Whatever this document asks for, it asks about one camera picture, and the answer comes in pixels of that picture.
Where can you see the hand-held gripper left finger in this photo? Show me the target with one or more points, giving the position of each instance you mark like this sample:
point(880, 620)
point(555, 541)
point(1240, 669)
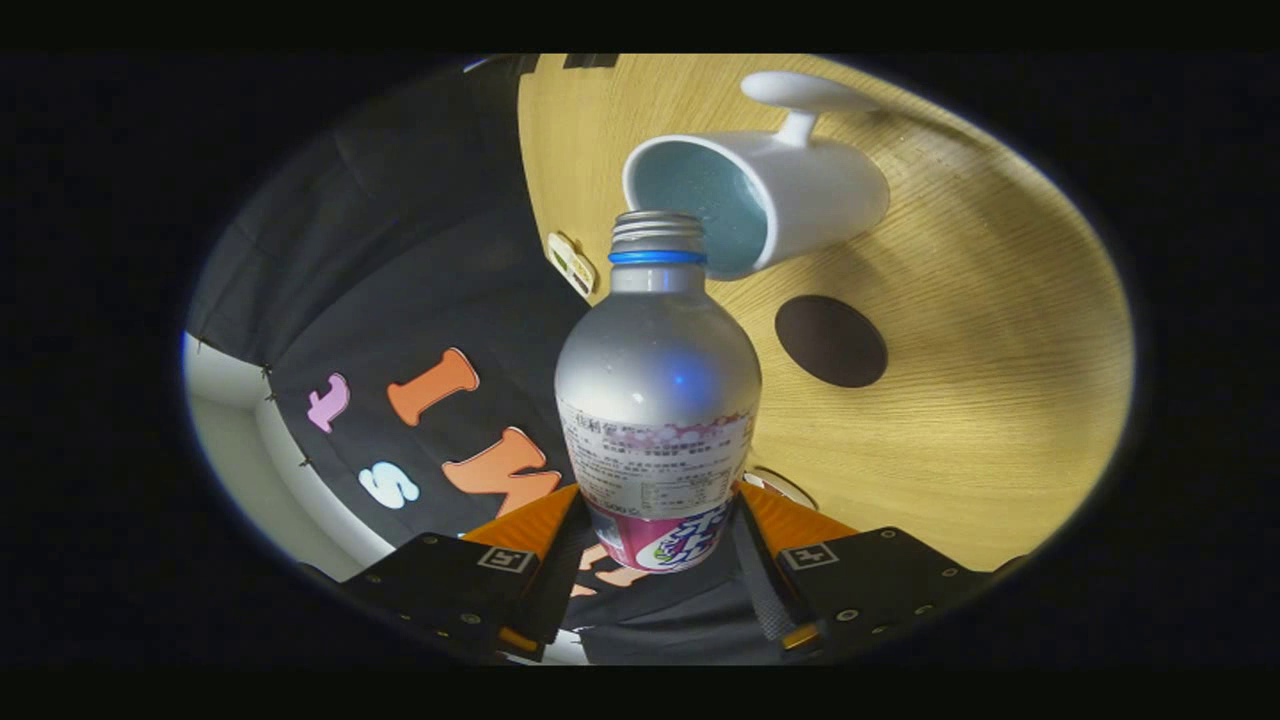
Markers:
point(560, 585)

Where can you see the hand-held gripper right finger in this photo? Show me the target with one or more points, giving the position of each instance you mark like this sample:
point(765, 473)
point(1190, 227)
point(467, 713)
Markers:
point(760, 585)

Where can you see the silver juice bottle red label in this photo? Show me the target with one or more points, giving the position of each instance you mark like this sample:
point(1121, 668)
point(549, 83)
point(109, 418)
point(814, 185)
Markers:
point(655, 370)

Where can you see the round dark brown coaster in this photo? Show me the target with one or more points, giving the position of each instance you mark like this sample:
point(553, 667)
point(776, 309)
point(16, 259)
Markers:
point(830, 340)

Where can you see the white cup blue inside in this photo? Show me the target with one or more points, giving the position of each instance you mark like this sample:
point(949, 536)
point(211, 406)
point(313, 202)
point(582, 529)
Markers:
point(820, 195)

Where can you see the white round plate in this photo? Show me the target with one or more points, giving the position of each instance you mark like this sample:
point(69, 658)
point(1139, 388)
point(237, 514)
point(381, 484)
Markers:
point(797, 492)

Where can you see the wooden table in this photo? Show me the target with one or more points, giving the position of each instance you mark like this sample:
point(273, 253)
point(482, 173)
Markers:
point(980, 400)

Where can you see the small white compartment tray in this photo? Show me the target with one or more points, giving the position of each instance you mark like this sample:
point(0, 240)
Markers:
point(572, 264)

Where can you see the black backdrop cloth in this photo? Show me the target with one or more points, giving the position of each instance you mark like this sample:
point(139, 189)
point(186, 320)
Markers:
point(400, 280)

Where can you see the black table clamp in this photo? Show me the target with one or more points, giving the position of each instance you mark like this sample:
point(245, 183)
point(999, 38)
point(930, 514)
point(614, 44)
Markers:
point(527, 63)
point(590, 60)

